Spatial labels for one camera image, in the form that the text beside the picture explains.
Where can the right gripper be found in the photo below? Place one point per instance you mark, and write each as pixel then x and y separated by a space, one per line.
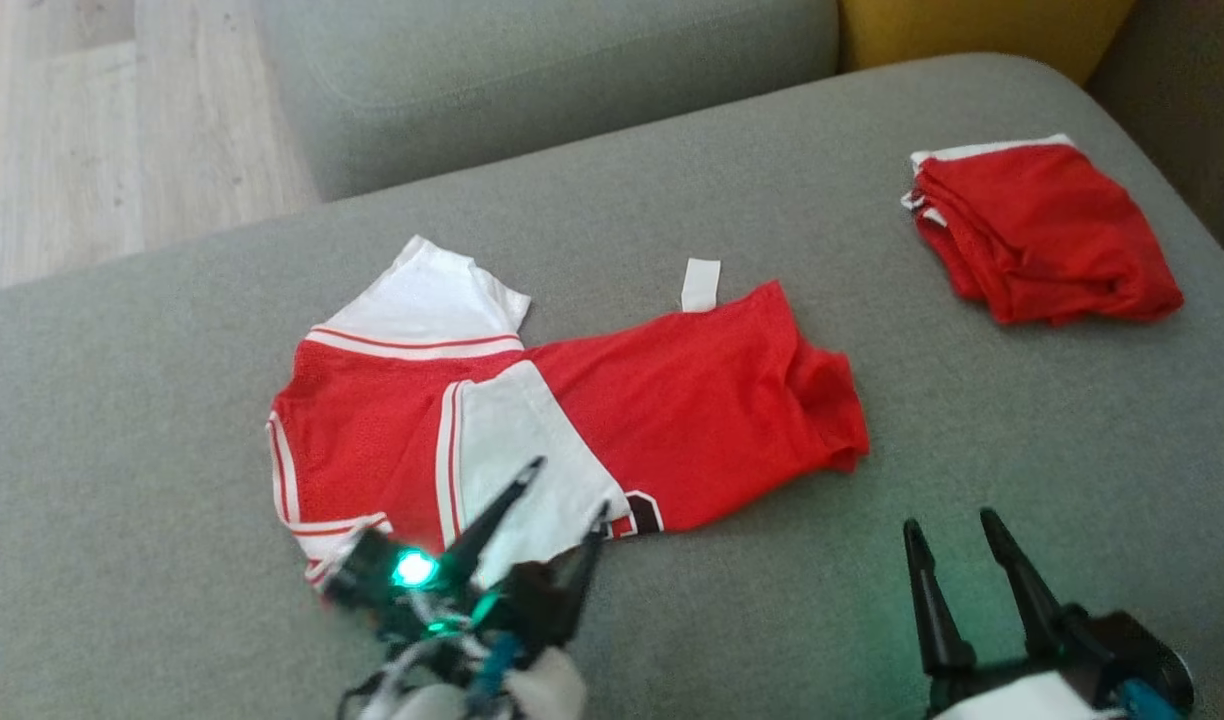
pixel 1022 695

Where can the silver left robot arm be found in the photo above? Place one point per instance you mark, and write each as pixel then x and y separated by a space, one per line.
pixel 552 690

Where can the mustard yellow pillow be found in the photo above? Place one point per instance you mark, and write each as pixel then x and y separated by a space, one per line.
pixel 972 30

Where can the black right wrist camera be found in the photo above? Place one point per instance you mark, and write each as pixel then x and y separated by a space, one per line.
pixel 1122 645

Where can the red and white basketball jersey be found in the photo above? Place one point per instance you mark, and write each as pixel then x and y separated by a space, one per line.
pixel 692 400

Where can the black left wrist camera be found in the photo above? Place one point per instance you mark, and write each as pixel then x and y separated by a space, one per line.
pixel 372 575

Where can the dark grey sofa side cushion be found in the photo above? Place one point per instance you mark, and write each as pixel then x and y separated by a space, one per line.
pixel 1192 100

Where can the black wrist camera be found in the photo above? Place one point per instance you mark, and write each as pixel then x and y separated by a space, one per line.
pixel 1122 645
pixel 372 575

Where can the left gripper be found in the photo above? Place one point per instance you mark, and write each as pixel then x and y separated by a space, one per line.
pixel 527 610

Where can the grey sofa back cushion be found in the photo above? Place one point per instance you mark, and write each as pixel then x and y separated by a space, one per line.
pixel 532 80

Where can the red basketball shorts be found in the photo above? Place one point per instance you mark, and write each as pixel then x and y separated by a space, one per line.
pixel 1042 230

